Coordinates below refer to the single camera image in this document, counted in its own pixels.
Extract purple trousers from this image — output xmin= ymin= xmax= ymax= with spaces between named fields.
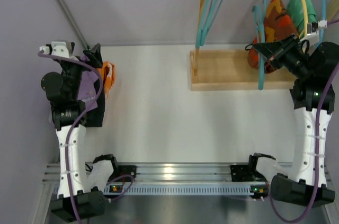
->
xmin=78 ymin=70 xmax=98 ymax=111

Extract teal hanger with trousers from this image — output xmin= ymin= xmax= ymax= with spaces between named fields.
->
xmin=251 ymin=0 xmax=268 ymax=91

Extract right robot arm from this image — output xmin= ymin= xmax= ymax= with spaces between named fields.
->
xmin=253 ymin=34 xmax=338 ymax=208

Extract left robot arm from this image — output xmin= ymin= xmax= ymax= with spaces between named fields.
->
xmin=38 ymin=41 xmax=118 ymax=223

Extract orange camouflage trousers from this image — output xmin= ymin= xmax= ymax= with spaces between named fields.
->
xmin=247 ymin=0 xmax=298 ymax=74

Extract green trousers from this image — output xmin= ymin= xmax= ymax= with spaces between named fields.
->
xmin=287 ymin=0 xmax=316 ymax=36

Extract black trousers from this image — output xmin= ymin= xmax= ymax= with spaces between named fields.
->
xmin=86 ymin=79 xmax=105 ymax=128

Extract empty teal hanger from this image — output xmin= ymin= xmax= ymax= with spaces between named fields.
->
xmin=195 ymin=0 xmax=213 ymax=49
xmin=200 ymin=0 xmax=231 ymax=47

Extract orange white garment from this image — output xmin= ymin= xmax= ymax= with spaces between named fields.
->
xmin=101 ymin=61 xmax=115 ymax=100

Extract wooden clothes rack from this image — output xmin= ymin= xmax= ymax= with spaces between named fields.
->
xmin=189 ymin=0 xmax=339 ymax=92

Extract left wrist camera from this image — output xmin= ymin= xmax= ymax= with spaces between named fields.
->
xmin=39 ymin=41 xmax=75 ymax=58

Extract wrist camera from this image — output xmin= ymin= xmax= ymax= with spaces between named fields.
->
xmin=302 ymin=20 xmax=328 ymax=42
xmin=39 ymin=41 xmax=75 ymax=58

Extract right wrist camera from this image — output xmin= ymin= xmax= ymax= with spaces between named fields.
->
xmin=302 ymin=20 xmax=328 ymax=42

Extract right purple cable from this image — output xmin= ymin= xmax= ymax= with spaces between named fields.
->
xmin=269 ymin=19 xmax=339 ymax=223

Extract aluminium corner frame post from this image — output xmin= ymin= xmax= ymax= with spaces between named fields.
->
xmin=55 ymin=0 xmax=90 ymax=49

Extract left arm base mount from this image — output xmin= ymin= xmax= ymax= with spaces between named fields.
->
xmin=108 ymin=165 xmax=137 ymax=182

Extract aluminium mounting rail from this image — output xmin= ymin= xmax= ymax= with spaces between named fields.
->
xmin=43 ymin=162 xmax=332 ymax=183

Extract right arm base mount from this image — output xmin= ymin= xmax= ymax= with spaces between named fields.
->
xmin=230 ymin=165 xmax=267 ymax=182

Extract grey slotted cable duct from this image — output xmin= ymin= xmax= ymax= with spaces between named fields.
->
xmin=52 ymin=183 xmax=268 ymax=196

